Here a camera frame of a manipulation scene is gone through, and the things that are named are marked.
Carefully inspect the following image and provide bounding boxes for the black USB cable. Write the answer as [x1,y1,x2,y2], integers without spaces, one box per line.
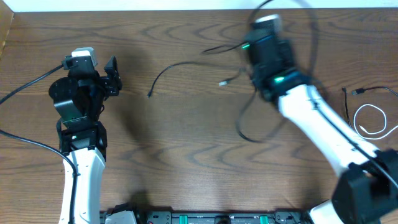
[146,43,287,144]

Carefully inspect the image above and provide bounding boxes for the thin black cable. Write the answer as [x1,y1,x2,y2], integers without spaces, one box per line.
[341,86,398,128]

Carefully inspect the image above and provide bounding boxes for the white USB cable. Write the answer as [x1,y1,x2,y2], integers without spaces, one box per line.
[353,103,398,141]

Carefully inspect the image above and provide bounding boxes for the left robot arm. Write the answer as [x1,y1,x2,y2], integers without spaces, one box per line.
[49,56,122,223]

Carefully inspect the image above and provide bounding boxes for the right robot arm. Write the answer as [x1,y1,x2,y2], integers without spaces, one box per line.
[244,24,397,223]

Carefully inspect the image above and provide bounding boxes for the wooden side panel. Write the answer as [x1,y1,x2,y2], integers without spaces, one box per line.
[0,0,14,55]

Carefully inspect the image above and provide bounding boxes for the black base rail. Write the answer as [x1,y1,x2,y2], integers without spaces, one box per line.
[99,202,312,224]

